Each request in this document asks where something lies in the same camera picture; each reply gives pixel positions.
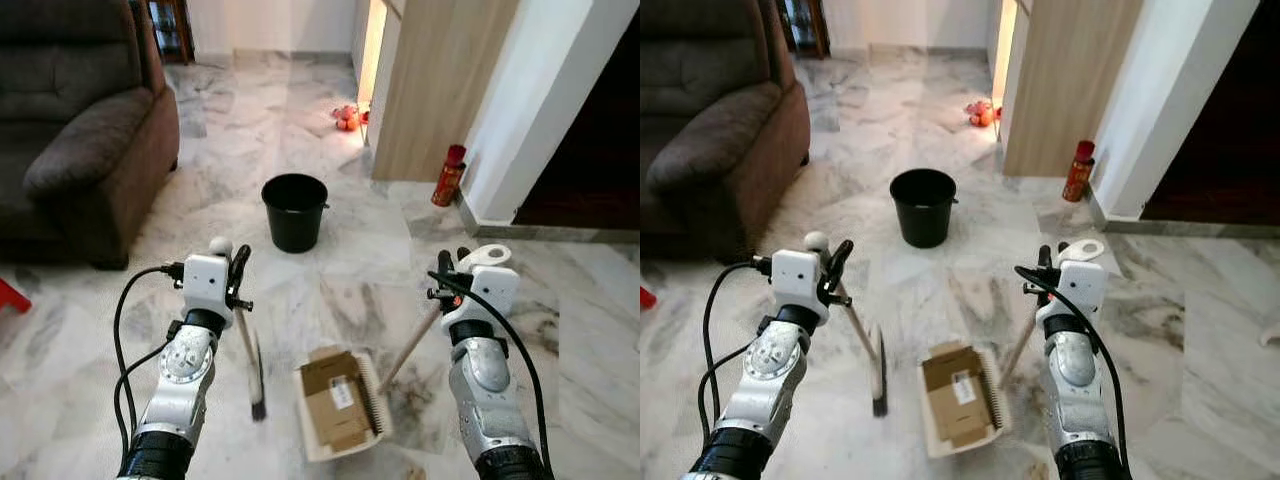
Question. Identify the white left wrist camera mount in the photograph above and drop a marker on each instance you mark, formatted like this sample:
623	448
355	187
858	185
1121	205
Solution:
205	285
797	282

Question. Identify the brown fabric sofa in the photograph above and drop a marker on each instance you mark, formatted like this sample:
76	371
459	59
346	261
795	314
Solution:
80	140
720	140

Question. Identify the red plastic stool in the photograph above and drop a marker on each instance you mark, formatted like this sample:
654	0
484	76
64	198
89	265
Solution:
647	298
12	295

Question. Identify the beige plastic dustpan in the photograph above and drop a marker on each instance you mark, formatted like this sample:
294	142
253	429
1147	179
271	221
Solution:
385	420
1003	420

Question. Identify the light wood cabinet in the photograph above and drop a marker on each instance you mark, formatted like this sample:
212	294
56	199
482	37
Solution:
1070	90
440	90

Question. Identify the orange fruit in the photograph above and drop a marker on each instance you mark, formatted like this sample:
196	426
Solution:
985	118
349	123

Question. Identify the dark wooden shelf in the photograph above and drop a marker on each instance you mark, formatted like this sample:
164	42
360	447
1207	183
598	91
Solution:
183	30
815	28

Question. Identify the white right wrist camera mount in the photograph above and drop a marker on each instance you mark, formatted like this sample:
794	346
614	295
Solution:
1080	280
492	285

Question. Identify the hand broom with white knob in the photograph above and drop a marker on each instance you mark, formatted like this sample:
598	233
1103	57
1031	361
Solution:
257	380
879	375

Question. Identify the brown cardboard piece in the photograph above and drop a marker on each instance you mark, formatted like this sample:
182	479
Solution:
335	415
958	415

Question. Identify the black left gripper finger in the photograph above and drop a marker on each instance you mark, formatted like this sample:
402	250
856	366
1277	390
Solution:
838	260
240	266

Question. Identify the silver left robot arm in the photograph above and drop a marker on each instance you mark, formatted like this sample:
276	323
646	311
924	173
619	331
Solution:
765	385
180	390

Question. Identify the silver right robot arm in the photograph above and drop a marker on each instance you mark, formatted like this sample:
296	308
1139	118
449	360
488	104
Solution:
1075	390
485	390

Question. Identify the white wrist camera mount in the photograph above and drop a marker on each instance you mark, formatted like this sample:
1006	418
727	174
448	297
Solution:
205	285
797	282
492	285
1080	280

